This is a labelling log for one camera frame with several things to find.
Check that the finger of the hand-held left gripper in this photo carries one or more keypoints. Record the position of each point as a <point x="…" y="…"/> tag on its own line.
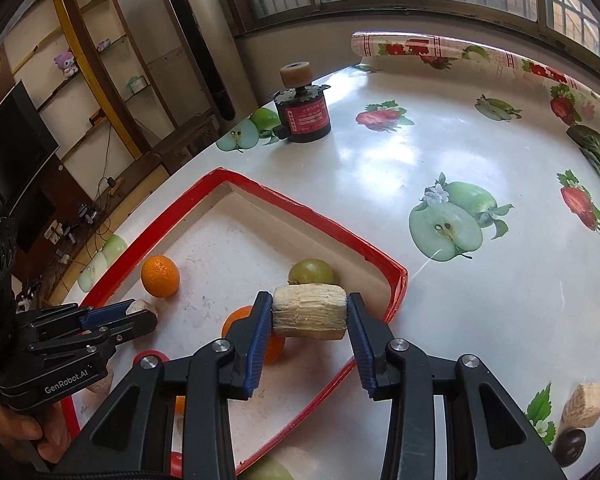
<point x="135" y="325"/>
<point x="105" y="315"/>

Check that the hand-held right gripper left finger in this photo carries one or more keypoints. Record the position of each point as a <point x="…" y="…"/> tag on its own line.
<point x="260" y="350"/>

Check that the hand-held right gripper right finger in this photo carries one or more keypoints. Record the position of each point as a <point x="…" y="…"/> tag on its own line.
<point x="360" y="355"/>

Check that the beige sugarcane piece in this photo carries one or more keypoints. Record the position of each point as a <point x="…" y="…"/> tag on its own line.
<point x="310" y="312"/>
<point x="142" y="305"/>
<point x="582" y="405"/>
<point x="102" y="384"/>

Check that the red tomato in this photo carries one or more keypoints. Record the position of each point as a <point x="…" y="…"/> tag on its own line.
<point x="176" y="462"/>
<point x="136" y="359"/>

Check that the orange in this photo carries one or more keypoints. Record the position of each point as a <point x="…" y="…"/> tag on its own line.
<point x="160" y="276"/>
<point x="236" y="321"/>
<point x="180" y="404"/>

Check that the red-rimmed white tray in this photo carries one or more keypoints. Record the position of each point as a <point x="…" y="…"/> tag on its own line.
<point x="240" y="240"/>

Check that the person's left hand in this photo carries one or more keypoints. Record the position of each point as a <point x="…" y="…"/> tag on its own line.
<point x="20" y="425"/>

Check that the green round fruit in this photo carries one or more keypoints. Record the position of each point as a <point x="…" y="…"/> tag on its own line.
<point x="310" y="271"/>

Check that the wooden television cabinet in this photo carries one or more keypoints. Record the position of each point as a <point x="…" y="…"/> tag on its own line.
<point x="130" y="180"/>

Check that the fruit print tablecloth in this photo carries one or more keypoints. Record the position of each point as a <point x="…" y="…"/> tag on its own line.
<point x="380" y="170"/>

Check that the wooden bench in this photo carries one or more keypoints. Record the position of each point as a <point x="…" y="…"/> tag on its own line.
<point x="187" y="140"/>

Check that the black television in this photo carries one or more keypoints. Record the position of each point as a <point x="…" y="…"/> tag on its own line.
<point x="10" y="145"/>

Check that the dark plum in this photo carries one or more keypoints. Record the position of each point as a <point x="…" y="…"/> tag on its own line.
<point x="569" y="447"/>

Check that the black motor with cork wheel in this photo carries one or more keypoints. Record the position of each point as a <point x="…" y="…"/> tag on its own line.
<point x="305" y="122"/>

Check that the green tissue pack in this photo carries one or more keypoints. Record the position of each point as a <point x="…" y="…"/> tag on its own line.
<point x="136" y="85"/>

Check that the purple plush toy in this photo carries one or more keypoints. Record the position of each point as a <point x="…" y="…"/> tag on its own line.
<point x="66" y="64"/>

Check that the white tower air conditioner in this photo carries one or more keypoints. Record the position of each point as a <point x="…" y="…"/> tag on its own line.
<point x="190" y="35"/>

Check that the wooden wall shelf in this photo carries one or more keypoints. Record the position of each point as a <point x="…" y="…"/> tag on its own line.
<point x="95" y="35"/>

